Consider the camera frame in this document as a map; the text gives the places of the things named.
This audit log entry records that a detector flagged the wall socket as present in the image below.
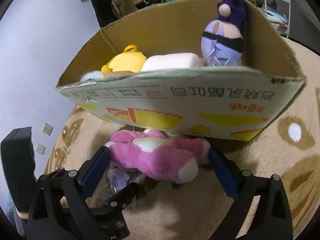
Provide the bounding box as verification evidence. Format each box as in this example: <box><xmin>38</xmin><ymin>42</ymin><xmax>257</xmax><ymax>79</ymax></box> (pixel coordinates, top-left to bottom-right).
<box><xmin>42</xmin><ymin>123</ymin><xmax>53</xmax><ymax>136</ymax></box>
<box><xmin>35</xmin><ymin>144</ymin><xmax>46</xmax><ymax>155</ymax></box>

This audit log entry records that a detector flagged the open cardboard box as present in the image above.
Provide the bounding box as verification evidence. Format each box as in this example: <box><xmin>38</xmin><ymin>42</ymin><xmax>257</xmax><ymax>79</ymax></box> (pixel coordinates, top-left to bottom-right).
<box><xmin>56</xmin><ymin>0</ymin><xmax>306</xmax><ymax>141</ymax></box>

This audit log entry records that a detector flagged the yellow plush toy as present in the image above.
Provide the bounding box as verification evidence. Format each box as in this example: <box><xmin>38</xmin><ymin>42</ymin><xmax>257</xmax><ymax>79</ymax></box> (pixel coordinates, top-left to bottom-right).
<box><xmin>101</xmin><ymin>44</ymin><xmax>147</xmax><ymax>73</ymax></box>

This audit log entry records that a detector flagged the white fluffy bee plush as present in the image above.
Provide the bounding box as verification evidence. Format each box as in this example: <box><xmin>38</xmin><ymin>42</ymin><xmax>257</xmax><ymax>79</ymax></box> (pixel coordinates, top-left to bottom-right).
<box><xmin>80</xmin><ymin>70</ymin><xmax>104</xmax><ymax>82</ymax></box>

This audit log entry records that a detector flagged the beige coat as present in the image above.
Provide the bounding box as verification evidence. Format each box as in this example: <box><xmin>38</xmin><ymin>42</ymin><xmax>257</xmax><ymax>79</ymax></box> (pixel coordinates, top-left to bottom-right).
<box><xmin>109</xmin><ymin>0</ymin><xmax>150</xmax><ymax>19</ymax></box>

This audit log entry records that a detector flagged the pink swirl roll plush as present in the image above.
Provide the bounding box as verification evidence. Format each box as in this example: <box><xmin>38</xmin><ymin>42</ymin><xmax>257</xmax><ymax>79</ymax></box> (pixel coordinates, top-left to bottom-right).
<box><xmin>141</xmin><ymin>53</ymin><xmax>202</xmax><ymax>72</ymax></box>

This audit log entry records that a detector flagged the white rolling cart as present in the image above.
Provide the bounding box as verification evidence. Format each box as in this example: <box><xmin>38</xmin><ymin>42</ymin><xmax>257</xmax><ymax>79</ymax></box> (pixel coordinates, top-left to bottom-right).
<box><xmin>261</xmin><ymin>0</ymin><xmax>291</xmax><ymax>38</ymax></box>

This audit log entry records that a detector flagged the small purple keychain toy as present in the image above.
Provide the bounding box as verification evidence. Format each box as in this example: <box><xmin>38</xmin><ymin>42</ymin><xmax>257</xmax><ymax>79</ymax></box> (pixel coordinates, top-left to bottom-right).
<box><xmin>108</xmin><ymin>168</ymin><xmax>140</xmax><ymax>194</ymax></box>

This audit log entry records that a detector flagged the pink plush toy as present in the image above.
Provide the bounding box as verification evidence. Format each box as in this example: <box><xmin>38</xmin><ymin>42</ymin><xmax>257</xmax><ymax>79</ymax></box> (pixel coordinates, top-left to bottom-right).
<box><xmin>105</xmin><ymin>129</ymin><xmax>211</xmax><ymax>184</ymax></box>

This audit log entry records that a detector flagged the beige patterned carpet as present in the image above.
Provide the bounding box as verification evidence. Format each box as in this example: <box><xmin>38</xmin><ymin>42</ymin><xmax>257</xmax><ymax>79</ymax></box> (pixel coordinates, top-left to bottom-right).
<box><xmin>45</xmin><ymin>40</ymin><xmax>319</xmax><ymax>239</ymax></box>

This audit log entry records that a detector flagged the wall socket lower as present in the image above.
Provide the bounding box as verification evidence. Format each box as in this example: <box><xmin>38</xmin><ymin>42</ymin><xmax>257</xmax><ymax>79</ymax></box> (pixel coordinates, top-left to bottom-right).
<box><xmin>35</xmin><ymin>144</ymin><xmax>46</xmax><ymax>155</ymax></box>

